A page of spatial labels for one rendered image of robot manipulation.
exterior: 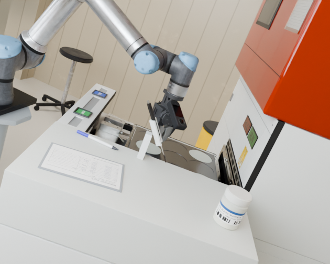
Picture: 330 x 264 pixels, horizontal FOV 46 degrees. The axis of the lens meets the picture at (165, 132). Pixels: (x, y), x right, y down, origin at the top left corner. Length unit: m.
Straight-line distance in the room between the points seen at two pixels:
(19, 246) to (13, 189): 0.16
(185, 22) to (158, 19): 0.27
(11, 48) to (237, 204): 0.96
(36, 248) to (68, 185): 0.18
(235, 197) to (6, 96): 0.95
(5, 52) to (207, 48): 2.62
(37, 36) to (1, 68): 0.19
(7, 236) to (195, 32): 3.13
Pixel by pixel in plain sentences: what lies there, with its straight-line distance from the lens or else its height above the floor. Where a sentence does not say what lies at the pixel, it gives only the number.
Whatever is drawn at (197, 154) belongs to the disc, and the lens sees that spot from 1.56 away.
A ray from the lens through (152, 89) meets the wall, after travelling 4.02.
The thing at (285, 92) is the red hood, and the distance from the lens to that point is 1.18.
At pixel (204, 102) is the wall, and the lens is 3.92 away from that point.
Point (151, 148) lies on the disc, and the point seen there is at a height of 0.90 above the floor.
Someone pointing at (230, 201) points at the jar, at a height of 1.04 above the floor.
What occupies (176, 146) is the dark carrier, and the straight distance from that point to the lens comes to 1.55.
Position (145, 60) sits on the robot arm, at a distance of 1.25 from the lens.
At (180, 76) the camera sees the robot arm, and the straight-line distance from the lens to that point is 1.38.
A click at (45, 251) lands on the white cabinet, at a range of 1.03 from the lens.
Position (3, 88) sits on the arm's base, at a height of 0.91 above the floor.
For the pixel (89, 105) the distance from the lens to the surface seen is 1.48.
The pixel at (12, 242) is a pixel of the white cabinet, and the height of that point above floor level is 0.78.
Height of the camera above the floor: 1.46
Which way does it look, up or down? 20 degrees down
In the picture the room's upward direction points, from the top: 22 degrees clockwise
